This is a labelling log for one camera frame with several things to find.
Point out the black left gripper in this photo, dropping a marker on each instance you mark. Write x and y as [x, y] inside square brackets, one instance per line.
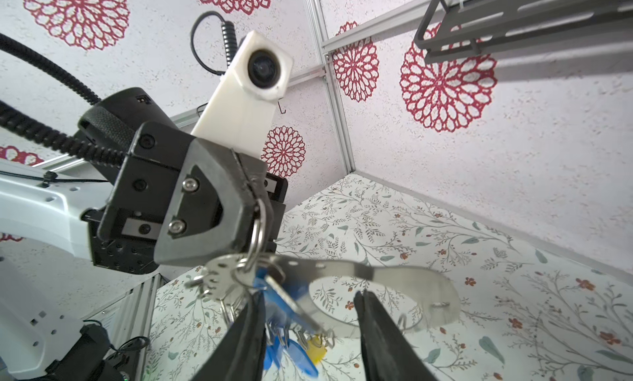
[182, 201]

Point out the grey slotted wall shelf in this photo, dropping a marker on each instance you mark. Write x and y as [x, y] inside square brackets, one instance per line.
[459, 29]

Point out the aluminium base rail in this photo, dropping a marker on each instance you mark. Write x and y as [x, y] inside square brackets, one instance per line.
[127, 321]

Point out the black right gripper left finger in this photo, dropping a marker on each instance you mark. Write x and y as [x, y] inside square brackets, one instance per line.
[240, 355]

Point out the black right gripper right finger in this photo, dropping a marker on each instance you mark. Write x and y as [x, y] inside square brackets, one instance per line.
[386, 354]

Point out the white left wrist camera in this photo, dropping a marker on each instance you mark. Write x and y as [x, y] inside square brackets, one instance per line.
[240, 112]

